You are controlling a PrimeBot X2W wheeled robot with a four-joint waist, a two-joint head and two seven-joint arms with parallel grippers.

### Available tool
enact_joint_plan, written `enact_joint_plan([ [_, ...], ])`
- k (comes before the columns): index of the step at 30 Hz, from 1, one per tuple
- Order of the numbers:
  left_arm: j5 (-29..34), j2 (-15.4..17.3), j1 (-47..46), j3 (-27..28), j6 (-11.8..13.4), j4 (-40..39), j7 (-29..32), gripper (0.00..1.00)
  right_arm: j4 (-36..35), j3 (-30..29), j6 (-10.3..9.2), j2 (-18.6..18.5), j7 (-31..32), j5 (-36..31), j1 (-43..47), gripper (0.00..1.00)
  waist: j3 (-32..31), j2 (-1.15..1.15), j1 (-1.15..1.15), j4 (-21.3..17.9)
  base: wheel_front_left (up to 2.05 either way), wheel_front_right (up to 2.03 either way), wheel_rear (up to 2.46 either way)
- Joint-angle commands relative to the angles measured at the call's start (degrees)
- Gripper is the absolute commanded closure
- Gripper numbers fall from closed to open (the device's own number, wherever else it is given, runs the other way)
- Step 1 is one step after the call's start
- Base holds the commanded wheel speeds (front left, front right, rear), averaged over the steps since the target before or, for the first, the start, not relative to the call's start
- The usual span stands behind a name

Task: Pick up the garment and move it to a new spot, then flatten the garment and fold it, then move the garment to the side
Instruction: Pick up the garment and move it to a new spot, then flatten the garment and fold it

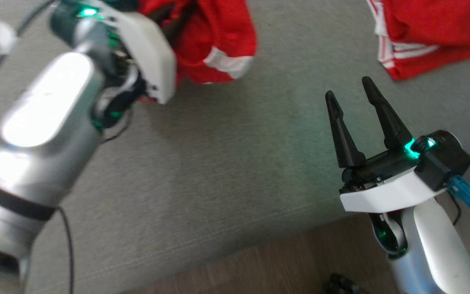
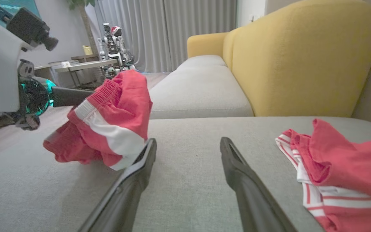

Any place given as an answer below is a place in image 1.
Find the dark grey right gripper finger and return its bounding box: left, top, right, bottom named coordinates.
left=361, top=76, right=413, bottom=150
left=325, top=90, right=367, bottom=168

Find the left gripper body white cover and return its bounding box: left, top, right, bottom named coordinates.
left=49, top=0, right=177, bottom=128

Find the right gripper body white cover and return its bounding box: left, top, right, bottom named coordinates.
left=339, top=137, right=450, bottom=214

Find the red and white sports jersey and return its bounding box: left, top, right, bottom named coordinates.
left=137, top=0, right=470, bottom=102

